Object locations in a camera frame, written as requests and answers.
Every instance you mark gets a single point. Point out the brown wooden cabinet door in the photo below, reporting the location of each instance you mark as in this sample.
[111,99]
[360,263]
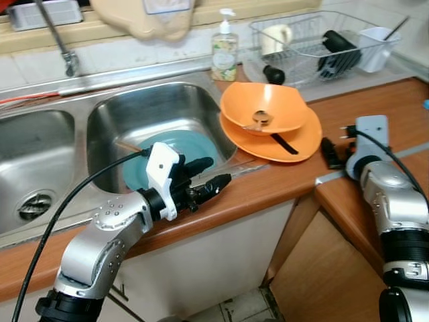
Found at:
[322,275]

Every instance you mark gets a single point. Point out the floral soap pump bottle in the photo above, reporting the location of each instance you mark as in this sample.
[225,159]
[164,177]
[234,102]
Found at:
[224,57]

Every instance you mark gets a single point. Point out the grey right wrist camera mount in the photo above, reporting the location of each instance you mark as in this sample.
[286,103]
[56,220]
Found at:
[372,131]

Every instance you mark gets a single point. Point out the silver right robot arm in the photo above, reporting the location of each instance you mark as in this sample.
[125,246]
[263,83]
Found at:
[402,208]

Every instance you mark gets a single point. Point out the white cutlery holder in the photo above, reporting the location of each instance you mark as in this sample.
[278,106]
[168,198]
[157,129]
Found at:
[375,50]

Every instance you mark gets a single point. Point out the black bottle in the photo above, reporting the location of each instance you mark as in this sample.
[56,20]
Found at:
[338,43]

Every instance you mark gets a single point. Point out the silver counter joint strip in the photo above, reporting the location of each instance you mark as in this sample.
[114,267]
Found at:
[412,149]

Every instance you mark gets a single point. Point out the stainless steel double sink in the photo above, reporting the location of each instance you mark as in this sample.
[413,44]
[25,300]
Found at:
[33,147]

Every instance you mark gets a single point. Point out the beige window ledge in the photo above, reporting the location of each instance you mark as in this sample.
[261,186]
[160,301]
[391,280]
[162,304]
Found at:
[20,40]

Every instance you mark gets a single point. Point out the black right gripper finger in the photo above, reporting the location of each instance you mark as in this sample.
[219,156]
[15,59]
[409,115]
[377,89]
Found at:
[332,161]
[329,146]

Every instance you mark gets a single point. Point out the orange plate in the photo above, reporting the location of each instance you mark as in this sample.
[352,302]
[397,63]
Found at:
[305,144]

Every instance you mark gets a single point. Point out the beige plastic board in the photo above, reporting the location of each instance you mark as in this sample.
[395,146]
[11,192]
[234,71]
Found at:
[141,20]

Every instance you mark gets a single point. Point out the chrome faucet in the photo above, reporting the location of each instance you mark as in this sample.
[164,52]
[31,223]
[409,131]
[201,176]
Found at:
[53,30]

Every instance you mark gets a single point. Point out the grey plastic box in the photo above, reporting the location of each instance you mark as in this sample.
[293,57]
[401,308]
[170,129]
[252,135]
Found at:
[40,15]

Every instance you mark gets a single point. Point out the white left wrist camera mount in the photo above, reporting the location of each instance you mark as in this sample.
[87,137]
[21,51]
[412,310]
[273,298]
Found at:
[161,168]

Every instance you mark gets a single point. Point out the cream mug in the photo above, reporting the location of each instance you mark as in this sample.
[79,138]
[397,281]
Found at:
[271,40]

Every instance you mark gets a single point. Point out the translucent drain tray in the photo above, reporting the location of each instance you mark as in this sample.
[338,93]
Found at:
[375,79]

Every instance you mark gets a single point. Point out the dark utensil in holder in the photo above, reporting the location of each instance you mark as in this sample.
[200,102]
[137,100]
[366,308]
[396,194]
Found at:
[397,28]

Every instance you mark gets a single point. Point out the metal sink drain strainer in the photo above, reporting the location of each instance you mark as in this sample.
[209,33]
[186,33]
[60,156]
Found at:
[35,206]

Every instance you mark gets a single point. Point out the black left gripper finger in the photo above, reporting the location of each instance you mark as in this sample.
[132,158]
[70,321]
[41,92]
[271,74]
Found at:
[214,185]
[200,166]

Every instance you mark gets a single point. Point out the orange bowl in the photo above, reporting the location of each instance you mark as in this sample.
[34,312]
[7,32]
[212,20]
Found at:
[281,100]

